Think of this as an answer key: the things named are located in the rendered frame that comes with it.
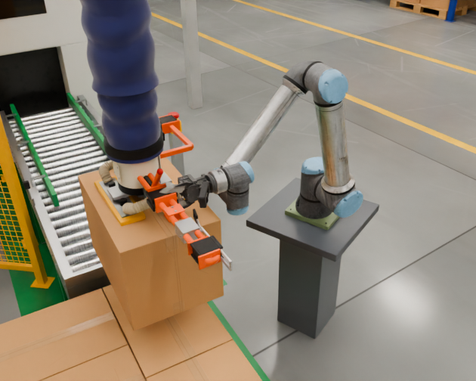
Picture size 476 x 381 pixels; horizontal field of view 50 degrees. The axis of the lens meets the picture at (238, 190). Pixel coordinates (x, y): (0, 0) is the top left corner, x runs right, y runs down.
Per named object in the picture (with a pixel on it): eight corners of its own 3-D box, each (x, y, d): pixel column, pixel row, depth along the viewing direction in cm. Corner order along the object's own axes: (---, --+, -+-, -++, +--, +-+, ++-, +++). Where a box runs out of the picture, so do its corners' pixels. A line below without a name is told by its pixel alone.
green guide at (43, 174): (2, 115, 422) (-1, 105, 417) (16, 113, 426) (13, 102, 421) (41, 211, 303) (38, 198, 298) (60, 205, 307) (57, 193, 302)
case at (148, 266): (92, 246, 246) (77, 175, 225) (170, 221, 262) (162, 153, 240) (133, 331, 202) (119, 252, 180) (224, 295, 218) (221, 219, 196)
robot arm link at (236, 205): (239, 199, 215) (239, 174, 208) (253, 213, 207) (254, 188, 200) (219, 205, 211) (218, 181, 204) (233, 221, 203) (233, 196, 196)
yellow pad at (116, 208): (94, 185, 218) (92, 175, 215) (117, 178, 222) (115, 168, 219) (121, 227, 193) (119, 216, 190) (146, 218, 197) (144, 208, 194)
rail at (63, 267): (3, 133, 429) (-4, 112, 418) (10, 131, 431) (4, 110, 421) (70, 307, 257) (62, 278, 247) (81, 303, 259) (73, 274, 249)
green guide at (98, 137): (68, 102, 443) (66, 92, 438) (80, 99, 448) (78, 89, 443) (128, 186, 324) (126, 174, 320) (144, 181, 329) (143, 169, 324)
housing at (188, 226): (174, 233, 173) (173, 222, 171) (192, 227, 176) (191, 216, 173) (183, 244, 168) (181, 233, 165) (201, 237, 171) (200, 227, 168)
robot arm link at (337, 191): (342, 191, 250) (327, 54, 201) (366, 210, 238) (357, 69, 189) (317, 206, 247) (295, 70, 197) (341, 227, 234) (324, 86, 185)
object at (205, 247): (187, 254, 163) (187, 242, 160) (208, 246, 166) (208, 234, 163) (199, 270, 157) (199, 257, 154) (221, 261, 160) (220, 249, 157)
